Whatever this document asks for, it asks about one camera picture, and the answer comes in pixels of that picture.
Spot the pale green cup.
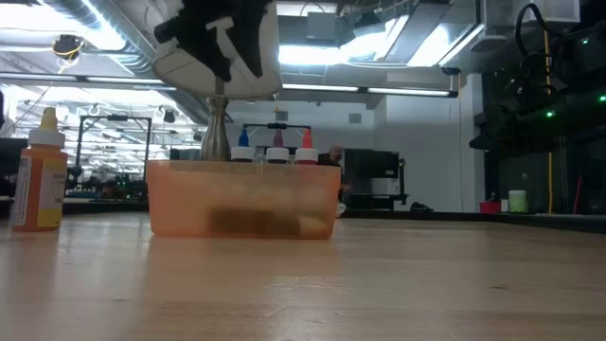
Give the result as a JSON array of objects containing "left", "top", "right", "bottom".
[{"left": 508, "top": 188, "right": 528, "bottom": 214}]

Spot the person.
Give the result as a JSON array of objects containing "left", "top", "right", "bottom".
[{"left": 317, "top": 144, "right": 350, "bottom": 201}]

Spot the black gantry frame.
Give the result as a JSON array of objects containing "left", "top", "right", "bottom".
[
  {"left": 77, "top": 115, "right": 153, "bottom": 184},
  {"left": 241, "top": 122, "right": 312, "bottom": 162}
]

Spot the orange translucent plastic bin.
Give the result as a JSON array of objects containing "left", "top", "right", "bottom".
[{"left": 145, "top": 159, "right": 343, "bottom": 241}]

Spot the long LED light bar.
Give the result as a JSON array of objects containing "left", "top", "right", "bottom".
[
  {"left": 0, "top": 71, "right": 177, "bottom": 92},
  {"left": 282, "top": 82, "right": 459, "bottom": 99}
]

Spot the large yellow food coloring bottle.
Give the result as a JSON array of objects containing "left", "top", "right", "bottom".
[{"left": 10, "top": 106, "right": 69, "bottom": 233}]

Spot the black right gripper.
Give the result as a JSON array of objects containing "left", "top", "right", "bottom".
[{"left": 469, "top": 80, "right": 606, "bottom": 153}]

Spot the large red food coloring bottle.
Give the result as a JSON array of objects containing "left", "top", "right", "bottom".
[{"left": 294, "top": 128, "right": 320, "bottom": 166}]

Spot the black cabinet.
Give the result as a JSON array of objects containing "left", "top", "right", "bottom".
[{"left": 343, "top": 148, "right": 408, "bottom": 212}]

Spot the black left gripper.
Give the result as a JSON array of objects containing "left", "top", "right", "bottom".
[{"left": 179, "top": 0, "right": 276, "bottom": 83}]

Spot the silver table lamp white shade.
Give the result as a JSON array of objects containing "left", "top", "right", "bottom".
[{"left": 151, "top": 0, "right": 284, "bottom": 162}]

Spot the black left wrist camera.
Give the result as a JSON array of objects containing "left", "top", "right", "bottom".
[{"left": 153, "top": 16, "right": 189, "bottom": 46}]

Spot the silver ceiling duct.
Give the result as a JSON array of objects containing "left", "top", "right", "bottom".
[{"left": 42, "top": 0, "right": 212, "bottom": 125}]

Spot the black overhead camera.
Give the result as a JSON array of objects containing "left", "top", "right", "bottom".
[{"left": 50, "top": 33, "right": 87, "bottom": 63}]

